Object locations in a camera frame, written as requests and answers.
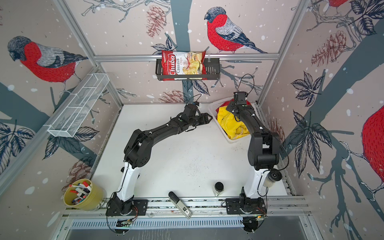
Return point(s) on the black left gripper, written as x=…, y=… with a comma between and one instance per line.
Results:
x=204, y=120

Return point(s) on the yellow shorts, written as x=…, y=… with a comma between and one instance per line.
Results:
x=234, y=128

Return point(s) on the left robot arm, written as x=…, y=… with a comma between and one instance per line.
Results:
x=139, y=148

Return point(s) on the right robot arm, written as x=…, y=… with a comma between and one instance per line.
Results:
x=263, y=152

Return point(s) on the red shorts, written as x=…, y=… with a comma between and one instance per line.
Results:
x=227, y=103

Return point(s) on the white perforated plastic basket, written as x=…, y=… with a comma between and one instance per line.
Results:
x=212, y=110

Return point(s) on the red cassava chips bag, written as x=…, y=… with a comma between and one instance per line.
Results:
x=182, y=63

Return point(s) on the small black-lidded jar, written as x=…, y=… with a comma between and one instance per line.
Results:
x=218, y=188

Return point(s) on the black silver stapler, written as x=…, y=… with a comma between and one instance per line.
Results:
x=180, y=205

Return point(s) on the white black-capped bottle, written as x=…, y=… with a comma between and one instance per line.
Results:
x=271, y=177

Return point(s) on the yellow cup of markers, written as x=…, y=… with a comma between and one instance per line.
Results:
x=84, y=195

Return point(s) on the black wire wall basket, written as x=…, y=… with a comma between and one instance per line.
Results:
x=208, y=70

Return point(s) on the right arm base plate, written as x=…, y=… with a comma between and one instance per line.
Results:
x=246, y=207

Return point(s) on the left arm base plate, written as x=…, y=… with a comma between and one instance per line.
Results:
x=132, y=207

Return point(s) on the white mesh wall shelf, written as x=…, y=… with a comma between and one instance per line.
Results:
x=81, y=102

